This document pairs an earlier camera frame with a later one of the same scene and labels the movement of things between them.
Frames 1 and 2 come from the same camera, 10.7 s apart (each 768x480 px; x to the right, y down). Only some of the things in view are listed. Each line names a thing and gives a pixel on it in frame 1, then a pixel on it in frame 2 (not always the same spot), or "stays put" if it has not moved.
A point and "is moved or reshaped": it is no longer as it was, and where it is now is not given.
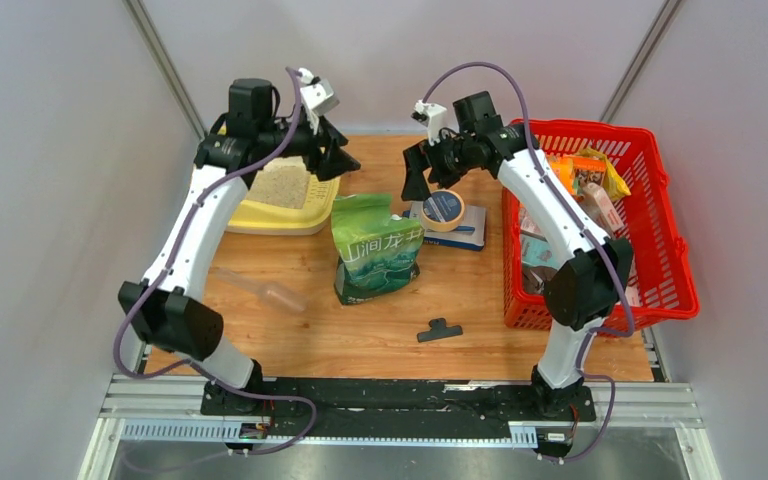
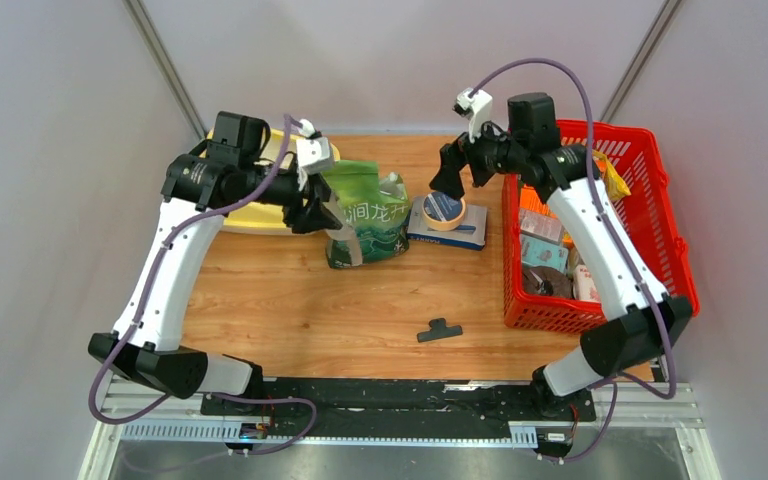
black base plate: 329,407 stays put
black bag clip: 439,330 stays put
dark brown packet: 535,277 stays put
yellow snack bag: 612,185 stays put
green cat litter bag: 376,251 is moved or reshaped
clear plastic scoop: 268,291 to 343,247
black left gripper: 334,163 to 314,216
